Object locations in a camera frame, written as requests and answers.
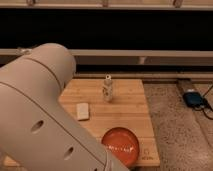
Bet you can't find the black cable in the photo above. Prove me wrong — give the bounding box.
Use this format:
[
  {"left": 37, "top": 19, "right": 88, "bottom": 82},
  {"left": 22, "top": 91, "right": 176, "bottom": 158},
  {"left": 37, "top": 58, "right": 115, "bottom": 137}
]
[{"left": 199, "top": 83, "right": 213, "bottom": 120}]

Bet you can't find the orange plate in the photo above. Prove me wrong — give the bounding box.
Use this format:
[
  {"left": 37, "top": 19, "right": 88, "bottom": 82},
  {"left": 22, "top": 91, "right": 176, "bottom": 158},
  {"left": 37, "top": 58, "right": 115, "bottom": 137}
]
[{"left": 101, "top": 127, "right": 140, "bottom": 167}]

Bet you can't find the small white bottle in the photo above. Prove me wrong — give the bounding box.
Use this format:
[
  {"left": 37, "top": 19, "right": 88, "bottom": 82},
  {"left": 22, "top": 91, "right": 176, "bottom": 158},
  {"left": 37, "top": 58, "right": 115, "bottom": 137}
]
[{"left": 103, "top": 75, "right": 113, "bottom": 102}]

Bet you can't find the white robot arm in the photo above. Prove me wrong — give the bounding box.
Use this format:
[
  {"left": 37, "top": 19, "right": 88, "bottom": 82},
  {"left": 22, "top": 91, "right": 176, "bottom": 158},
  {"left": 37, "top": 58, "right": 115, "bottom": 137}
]
[{"left": 0, "top": 43, "right": 129, "bottom": 171}]

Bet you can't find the blue power adapter box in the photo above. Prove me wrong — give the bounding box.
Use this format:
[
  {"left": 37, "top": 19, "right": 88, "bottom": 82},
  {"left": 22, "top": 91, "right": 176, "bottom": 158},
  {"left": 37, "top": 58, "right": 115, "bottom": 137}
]
[{"left": 183, "top": 89, "right": 204, "bottom": 108}]

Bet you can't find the wooden table board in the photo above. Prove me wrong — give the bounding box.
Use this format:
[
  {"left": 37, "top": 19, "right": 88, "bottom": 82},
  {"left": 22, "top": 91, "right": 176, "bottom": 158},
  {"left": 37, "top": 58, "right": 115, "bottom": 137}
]
[{"left": 3, "top": 78, "right": 161, "bottom": 168}]

